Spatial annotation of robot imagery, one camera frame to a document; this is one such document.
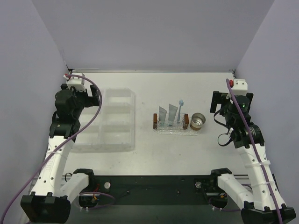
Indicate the green cap toothpaste tube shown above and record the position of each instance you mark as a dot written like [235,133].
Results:
[162,115]

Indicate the clear plastic organizer box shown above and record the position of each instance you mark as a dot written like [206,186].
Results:
[113,130]

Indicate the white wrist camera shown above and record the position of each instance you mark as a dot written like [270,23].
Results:
[239,86]
[76,82]

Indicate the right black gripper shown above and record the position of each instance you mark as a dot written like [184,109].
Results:
[216,102]

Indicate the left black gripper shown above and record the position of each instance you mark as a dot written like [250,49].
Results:
[94,94]

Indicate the light blue toothbrush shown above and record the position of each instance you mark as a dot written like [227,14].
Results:
[181,103]

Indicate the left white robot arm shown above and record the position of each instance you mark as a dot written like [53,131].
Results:
[49,201]

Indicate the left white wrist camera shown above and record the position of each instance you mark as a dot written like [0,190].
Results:
[76,82]

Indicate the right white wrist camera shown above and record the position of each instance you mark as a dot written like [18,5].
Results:
[239,86]

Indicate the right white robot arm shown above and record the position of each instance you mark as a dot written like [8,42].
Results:
[263,204]

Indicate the cream metal cup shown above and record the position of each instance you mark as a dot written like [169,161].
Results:
[197,121]

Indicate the white dark-cap toothpaste tube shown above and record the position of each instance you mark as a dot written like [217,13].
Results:
[172,111]

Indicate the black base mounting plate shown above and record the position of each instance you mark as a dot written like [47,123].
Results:
[154,190]

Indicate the clear textured glass tray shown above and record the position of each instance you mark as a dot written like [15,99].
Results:
[181,128]

